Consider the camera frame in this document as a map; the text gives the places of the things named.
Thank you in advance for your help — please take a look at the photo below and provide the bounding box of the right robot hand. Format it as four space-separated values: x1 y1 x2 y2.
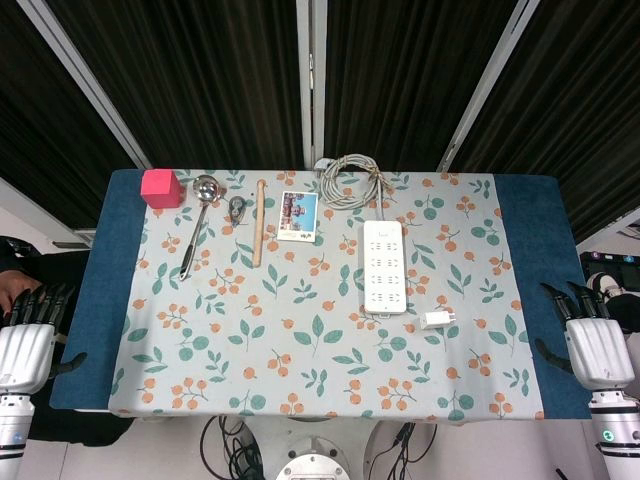
533 281 637 394

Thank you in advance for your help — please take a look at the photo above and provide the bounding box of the white plug adapter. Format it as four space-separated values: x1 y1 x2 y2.
418 312 459 331

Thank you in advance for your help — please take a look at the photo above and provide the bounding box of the black and white sneaker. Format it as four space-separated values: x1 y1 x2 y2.
585 272 626 306

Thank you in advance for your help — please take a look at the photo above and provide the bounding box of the white power strip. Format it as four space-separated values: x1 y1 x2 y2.
362 218 407 318

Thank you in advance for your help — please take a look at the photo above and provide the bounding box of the black floor cable bundle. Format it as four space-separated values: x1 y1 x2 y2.
199 414 262 480
389 422 417 480

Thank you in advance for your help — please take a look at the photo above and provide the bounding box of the black device with lit buttons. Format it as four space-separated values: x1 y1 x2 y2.
579 251 640 276

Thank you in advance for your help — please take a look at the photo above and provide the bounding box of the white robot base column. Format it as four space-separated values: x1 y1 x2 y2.
239 414 416 480

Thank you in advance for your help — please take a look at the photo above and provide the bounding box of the steel ladle black handle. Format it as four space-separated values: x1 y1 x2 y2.
179 174 222 281

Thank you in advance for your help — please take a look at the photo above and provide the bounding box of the blue table cover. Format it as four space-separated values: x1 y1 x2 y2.
48 168 596 422

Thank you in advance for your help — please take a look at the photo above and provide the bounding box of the white metal frame rail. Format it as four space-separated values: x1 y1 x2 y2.
574 204 640 252
0 177 97 250

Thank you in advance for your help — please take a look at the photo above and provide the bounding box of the black pleated curtain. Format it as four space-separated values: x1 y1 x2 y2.
448 0 640 242
323 0 521 171
44 0 307 170
0 0 140 232

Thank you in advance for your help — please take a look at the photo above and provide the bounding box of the white metal frame post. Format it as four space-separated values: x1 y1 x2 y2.
437 0 542 174
295 0 329 169
14 0 152 170

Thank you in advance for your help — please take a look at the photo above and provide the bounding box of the floral print tablecloth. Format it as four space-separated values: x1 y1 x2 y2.
107 169 546 421

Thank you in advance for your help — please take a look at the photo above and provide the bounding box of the pink cube box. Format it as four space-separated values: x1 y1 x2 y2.
140 168 185 209

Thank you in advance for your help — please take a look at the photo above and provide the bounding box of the white cable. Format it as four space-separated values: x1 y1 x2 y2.
313 153 396 222

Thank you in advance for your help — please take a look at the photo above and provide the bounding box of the photo postcard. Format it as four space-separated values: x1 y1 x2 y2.
276 191 320 244

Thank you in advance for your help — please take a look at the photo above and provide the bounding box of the wooden stick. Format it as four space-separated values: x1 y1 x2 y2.
252 180 266 268

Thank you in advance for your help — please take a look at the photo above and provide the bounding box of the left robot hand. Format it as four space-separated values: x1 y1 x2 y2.
0 282 87 396

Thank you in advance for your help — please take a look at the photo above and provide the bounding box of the person in black clothing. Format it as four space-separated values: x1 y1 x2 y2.
0 234 136 449

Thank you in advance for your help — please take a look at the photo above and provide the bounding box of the black trouser leg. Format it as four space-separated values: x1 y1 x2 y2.
602 293 640 334

